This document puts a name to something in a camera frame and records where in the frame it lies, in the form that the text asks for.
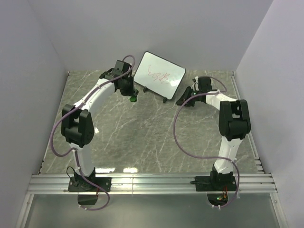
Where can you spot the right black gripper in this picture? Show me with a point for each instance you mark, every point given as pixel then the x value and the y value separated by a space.
pixel 185 97

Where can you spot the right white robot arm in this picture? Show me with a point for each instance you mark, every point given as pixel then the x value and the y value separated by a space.
pixel 234 125

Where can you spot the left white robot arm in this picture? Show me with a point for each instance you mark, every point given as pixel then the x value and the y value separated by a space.
pixel 78 128

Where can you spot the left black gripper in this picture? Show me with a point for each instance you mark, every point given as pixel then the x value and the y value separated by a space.
pixel 129 92

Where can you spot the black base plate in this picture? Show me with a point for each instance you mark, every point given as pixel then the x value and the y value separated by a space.
pixel 204 183
pixel 80 185

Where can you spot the green whiteboard eraser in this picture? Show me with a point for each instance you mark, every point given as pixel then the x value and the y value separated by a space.
pixel 133 98

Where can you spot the small whiteboard black frame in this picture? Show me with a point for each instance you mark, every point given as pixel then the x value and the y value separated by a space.
pixel 159 75

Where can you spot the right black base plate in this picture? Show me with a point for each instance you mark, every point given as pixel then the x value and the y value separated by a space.
pixel 204 183

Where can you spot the aluminium mounting rail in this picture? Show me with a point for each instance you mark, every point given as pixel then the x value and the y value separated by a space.
pixel 170 183

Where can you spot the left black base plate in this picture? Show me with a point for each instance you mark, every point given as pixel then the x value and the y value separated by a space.
pixel 80 185

